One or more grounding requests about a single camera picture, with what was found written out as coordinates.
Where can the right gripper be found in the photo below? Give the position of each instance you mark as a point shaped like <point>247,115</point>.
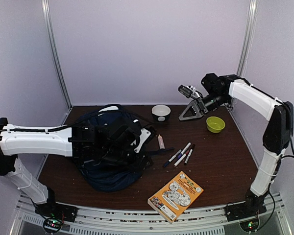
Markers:
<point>200,110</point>

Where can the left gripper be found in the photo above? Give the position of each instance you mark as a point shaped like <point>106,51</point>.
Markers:
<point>140,164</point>

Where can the navy blue student backpack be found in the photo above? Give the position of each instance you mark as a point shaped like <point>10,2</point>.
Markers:
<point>112,123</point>

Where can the orange cartoon paperback book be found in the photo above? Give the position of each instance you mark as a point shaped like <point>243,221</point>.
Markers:
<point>175,197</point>

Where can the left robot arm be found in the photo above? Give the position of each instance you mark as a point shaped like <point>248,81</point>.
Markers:
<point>16,140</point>

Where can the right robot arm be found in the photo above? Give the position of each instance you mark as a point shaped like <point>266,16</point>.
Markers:
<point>278,123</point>

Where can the lime green bowl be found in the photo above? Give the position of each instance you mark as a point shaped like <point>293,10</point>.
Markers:
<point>215,124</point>

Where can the black and white bowl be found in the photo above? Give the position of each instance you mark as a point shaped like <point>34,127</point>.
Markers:
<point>161,113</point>

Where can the white marker black cap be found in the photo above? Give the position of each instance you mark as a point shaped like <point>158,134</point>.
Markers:
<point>185,148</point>

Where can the white marker red cap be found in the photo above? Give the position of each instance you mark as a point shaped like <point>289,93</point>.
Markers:
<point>189,154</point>

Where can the small pink glue bottle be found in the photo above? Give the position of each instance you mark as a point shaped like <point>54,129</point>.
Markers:
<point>161,142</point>

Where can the white marker dark cap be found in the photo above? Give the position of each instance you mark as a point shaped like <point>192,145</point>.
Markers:
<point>180,160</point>

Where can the white marker blue cap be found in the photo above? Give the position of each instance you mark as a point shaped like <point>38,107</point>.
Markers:
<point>171,159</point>

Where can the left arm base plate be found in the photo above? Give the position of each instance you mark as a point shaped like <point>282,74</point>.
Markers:
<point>56,214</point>

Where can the right aluminium frame post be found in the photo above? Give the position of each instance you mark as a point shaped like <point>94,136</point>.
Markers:
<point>249,32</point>

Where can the aluminium frame post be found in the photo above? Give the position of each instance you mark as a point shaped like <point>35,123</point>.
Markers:
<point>54,52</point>
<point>249,32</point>

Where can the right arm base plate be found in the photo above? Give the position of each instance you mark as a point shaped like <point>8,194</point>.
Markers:
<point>241,211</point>

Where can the front aluminium rail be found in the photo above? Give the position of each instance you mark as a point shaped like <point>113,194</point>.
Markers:
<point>196,221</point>

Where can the left aluminium frame post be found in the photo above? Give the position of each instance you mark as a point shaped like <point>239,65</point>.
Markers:
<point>54,52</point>

